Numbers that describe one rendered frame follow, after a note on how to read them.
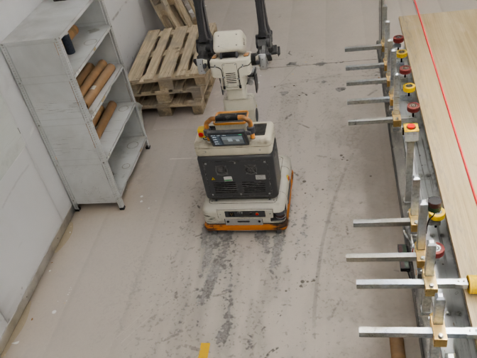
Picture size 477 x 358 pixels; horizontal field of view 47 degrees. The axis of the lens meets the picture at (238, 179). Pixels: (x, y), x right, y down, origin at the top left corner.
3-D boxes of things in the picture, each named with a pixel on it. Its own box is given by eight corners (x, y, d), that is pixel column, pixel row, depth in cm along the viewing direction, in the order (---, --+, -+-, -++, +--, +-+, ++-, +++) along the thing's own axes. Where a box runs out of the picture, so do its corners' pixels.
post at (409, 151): (404, 205, 313) (406, 140, 285) (403, 199, 317) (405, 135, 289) (412, 204, 312) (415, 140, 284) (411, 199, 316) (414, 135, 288)
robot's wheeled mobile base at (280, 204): (287, 233, 405) (284, 207, 389) (204, 233, 418) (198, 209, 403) (294, 175, 456) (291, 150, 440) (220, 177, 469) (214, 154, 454)
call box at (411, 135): (404, 143, 285) (404, 131, 280) (402, 136, 290) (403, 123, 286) (418, 143, 284) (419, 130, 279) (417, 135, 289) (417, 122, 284)
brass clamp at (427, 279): (424, 296, 236) (424, 289, 233) (419, 272, 247) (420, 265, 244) (439, 296, 235) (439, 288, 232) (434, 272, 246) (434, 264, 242)
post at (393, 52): (390, 112, 390) (390, 50, 360) (390, 109, 392) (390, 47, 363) (395, 111, 389) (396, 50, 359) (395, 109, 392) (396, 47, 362)
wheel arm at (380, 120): (348, 126, 367) (348, 121, 365) (348, 123, 370) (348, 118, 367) (416, 122, 359) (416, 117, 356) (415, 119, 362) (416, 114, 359)
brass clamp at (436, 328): (431, 346, 217) (432, 339, 214) (427, 318, 228) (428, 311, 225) (448, 347, 216) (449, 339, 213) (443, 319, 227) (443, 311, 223)
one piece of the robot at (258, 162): (280, 212, 403) (266, 116, 352) (209, 213, 415) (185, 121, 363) (284, 182, 428) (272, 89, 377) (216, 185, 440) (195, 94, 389)
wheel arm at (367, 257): (346, 263, 270) (346, 257, 268) (346, 258, 273) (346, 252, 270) (439, 262, 262) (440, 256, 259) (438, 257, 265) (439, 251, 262)
